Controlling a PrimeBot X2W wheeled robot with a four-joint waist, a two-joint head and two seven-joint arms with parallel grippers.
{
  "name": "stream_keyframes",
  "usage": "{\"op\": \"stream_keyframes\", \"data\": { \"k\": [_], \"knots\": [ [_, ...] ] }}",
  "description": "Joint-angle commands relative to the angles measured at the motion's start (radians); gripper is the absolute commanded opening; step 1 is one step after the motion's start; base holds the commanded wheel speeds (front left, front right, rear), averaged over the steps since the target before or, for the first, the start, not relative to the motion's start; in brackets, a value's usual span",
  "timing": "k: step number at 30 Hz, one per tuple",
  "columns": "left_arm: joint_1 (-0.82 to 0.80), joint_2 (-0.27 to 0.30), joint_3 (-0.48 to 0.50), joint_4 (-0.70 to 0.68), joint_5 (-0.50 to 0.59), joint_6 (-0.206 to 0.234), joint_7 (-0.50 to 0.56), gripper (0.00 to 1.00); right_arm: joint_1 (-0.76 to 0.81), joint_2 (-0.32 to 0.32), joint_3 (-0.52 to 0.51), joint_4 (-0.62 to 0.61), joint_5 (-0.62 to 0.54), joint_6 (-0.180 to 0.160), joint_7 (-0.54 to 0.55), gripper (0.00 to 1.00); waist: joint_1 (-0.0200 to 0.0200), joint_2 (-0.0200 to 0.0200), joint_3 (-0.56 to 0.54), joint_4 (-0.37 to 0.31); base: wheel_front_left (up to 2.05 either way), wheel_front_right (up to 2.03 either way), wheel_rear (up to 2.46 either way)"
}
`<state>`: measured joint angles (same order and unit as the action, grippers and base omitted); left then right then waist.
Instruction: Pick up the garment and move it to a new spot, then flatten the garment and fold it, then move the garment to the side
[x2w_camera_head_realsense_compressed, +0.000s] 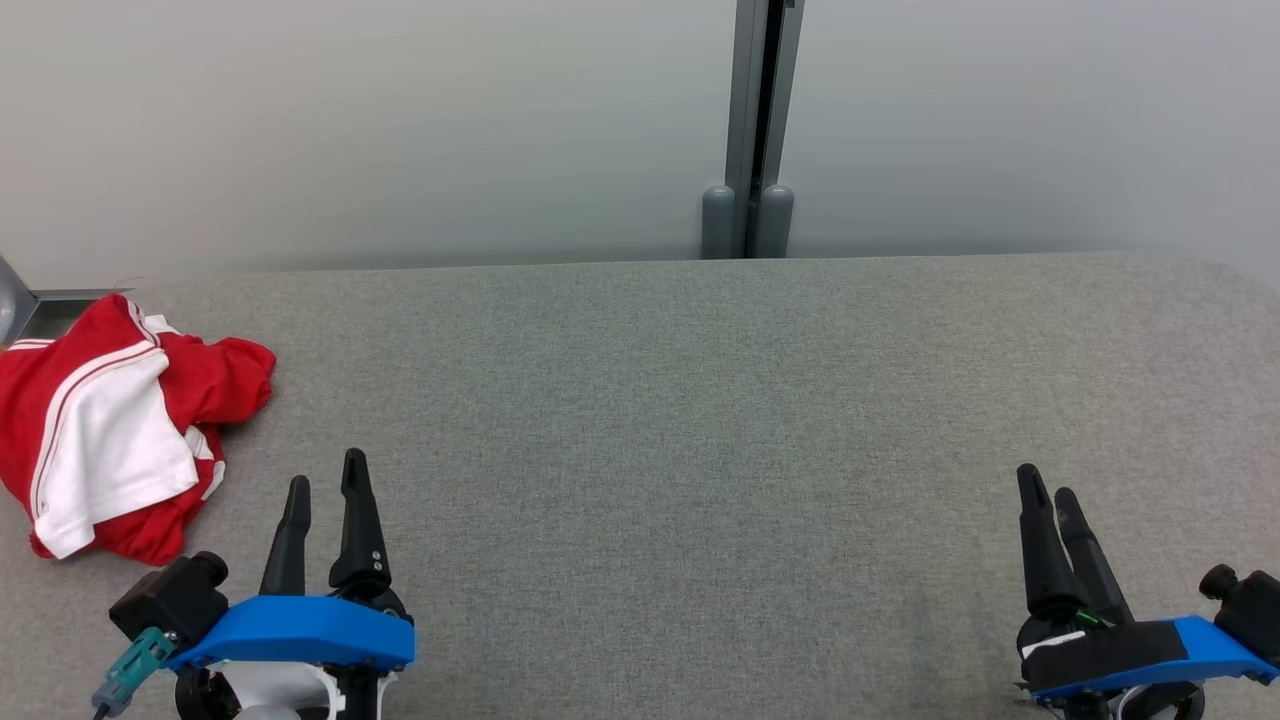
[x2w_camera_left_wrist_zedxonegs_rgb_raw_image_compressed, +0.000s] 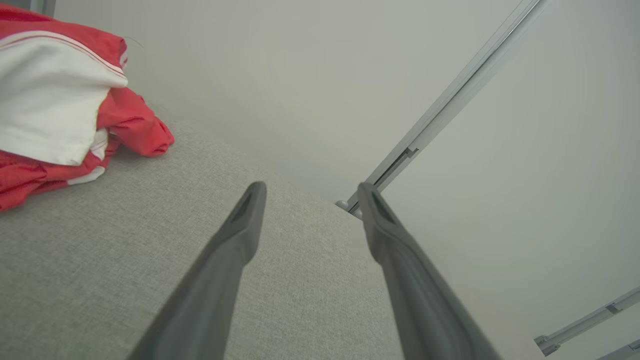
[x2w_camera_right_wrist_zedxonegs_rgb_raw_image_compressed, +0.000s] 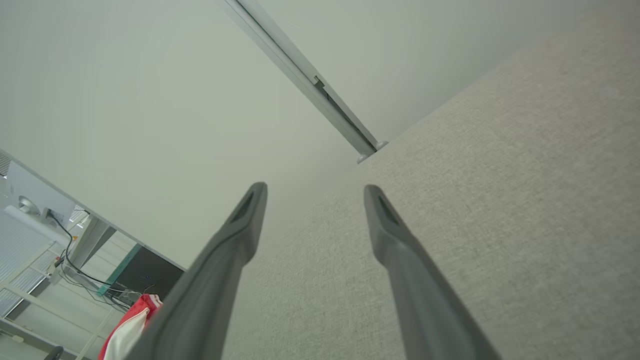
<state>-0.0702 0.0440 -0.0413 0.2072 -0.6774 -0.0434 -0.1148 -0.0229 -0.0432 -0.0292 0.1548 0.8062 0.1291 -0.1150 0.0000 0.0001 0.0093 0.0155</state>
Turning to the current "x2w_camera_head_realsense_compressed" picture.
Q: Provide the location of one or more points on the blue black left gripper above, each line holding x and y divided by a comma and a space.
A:
300, 630

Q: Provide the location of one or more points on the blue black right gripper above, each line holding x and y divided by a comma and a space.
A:
1110, 655

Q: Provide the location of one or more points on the red number 23 jersey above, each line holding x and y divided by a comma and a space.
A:
110, 450

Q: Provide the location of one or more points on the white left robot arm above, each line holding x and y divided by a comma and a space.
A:
270, 692

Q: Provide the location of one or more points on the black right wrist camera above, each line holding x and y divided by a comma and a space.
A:
1255, 612

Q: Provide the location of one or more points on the grey metal floor rail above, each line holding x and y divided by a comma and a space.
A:
80, 296

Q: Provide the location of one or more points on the grey metal partition post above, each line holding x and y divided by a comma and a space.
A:
745, 100

